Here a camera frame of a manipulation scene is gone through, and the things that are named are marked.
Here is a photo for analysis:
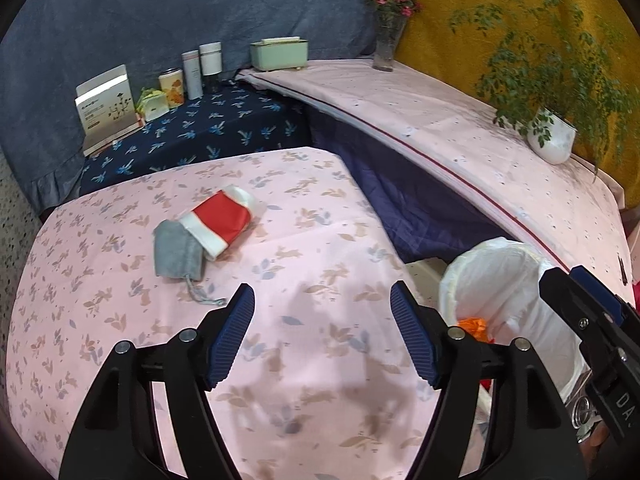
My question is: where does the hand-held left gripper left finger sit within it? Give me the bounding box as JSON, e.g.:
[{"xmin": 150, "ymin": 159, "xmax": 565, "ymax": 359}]
[{"xmin": 59, "ymin": 282, "xmax": 256, "ymax": 480}]

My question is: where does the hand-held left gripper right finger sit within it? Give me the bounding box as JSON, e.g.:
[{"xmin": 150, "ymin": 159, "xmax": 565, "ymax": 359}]
[{"xmin": 390, "ymin": 280, "xmax": 586, "ymax": 480}]

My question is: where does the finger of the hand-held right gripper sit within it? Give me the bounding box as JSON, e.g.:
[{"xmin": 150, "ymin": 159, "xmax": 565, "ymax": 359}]
[
  {"xmin": 539, "ymin": 267, "xmax": 632, "ymax": 361},
  {"xmin": 570, "ymin": 265, "xmax": 637, "ymax": 322}
]

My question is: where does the small orange plastic bag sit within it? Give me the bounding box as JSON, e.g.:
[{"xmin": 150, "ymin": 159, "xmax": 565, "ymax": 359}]
[{"xmin": 457, "ymin": 316, "xmax": 496, "ymax": 345}]

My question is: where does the trash bin with white liner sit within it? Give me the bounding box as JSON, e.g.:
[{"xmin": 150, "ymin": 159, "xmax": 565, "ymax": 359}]
[{"xmin": 439, "ymin": 240, "xmax": 593, "ymax": 406}]

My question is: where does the grey drawstring pouch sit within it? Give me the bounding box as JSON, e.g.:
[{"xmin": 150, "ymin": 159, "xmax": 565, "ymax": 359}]
[{"xmin": 152, "ymin": 220, "xmax": 227, "ymax": 308}]

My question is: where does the red and white pouch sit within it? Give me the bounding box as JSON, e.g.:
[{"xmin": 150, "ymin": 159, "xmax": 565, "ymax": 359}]
[{"xmin": 178, "ymin": 185, "xmax": 261, "ymax": 261}]

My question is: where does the chrome metal fixture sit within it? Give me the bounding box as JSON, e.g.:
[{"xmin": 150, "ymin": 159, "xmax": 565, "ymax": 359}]
[{"xmin": 565, "ymin": 390, "xmax": 608, "ymax": 443}]

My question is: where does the pink floral tablecloth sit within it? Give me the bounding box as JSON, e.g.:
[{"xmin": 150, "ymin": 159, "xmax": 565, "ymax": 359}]
[{"xmin": 5, "ymin": 146, "xmax": 446, "ymax": 480}]

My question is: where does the purple quilted cloth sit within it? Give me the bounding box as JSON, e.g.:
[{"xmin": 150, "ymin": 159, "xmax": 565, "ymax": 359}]
[{"xmin": 306, "ymin": 105, "xmax": 516, "ymax": 263}]

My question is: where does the white plant pot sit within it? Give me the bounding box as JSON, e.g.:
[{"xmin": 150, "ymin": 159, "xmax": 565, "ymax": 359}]
[{"xmin": 526, "ymin": 107, "xmax": 577, "ymax": 165}]

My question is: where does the dark blue floral cloth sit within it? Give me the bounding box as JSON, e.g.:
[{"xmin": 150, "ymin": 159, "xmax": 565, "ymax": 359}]
[{"xmin": 80, "ymin": 82, "xmax": 311, "ymax": 196}]

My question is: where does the pale pink shelf cloth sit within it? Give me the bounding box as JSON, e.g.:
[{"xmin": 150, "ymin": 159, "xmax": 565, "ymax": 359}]
[{"xmin": 235, "ymin": 59, "xmax": 636, "ymax": 306}]

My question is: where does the green leafy plant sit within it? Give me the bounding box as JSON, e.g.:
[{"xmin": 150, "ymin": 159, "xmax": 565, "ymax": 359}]
[{"xmin": 449, "ymin": 0, "xmax": 640, "ymax": 161}]

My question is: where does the green snack packet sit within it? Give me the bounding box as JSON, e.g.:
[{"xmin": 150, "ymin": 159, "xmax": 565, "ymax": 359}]
[{"xmin": 136, "ymin": 87, "xmax": 168, "ymax": 122}]

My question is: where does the yellow printed can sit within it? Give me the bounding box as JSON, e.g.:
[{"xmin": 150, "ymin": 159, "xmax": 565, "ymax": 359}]
[{"xmin": 158, "ymin": 68, "xmax": 184, "ymax": 109}]

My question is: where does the white printed gift box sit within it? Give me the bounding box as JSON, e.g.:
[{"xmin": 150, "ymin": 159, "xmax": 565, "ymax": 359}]
[{"xmin": 75, "ymin": 64, "xmax": 143, "ymax": 157}]

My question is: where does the white tube bottle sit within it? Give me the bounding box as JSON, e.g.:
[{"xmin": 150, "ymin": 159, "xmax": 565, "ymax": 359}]
[{"xmin": 181, "ymin": 50, "xmax": 204, "ymax": 100}]

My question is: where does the white jar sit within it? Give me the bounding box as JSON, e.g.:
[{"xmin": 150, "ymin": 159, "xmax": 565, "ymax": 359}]
[{"xmin": 199, "ymin": 42, "xmax": 223, "ymax": 78}]

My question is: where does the pale green tissue box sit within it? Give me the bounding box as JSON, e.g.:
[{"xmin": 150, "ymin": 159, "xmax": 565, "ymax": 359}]
[{"xmin": 250, "ymin": 36, "xmax": 310, "ymax": 72}]

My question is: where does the glass vase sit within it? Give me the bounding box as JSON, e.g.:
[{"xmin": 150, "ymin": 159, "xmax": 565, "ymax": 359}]
[{"xmin": 372, "ymin": 15, "xmax": 407, "ymax": 72}]

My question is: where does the blue backdrop cloth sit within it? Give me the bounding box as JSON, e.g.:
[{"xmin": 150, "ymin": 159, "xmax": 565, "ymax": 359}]
[{"xmin": 0, "ymin": 0, "xmax": 417, "ymax": 211}]

